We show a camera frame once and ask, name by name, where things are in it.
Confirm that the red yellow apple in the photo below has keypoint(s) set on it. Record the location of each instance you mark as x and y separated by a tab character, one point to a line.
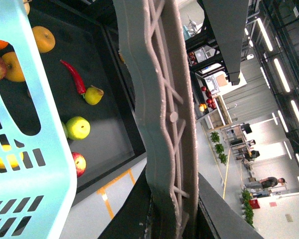
80	163

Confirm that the light blue shopping basket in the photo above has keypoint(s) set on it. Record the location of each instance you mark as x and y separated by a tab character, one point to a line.
36	197

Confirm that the red chili pepper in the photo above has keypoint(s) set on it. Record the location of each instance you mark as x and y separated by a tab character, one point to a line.
79	84

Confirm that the black wood shelf unit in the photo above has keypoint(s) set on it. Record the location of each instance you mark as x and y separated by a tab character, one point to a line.
215	219

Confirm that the grey basket handle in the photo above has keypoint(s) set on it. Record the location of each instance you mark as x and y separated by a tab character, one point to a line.
152	45

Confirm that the yellow lemon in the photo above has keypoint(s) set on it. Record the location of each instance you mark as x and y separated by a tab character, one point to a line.
9	159

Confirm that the yellow orange fruit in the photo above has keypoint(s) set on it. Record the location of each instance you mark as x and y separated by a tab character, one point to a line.
14	71

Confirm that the yellow pear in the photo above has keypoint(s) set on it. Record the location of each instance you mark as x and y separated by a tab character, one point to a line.
93	95

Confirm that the orange persimmon fruit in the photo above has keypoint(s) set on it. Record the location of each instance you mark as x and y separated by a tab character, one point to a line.
44	39

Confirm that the person in dark shirt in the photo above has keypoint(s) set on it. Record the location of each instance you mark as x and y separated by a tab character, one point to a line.
265	183

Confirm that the green apple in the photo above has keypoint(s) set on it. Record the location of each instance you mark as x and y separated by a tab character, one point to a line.
78	128

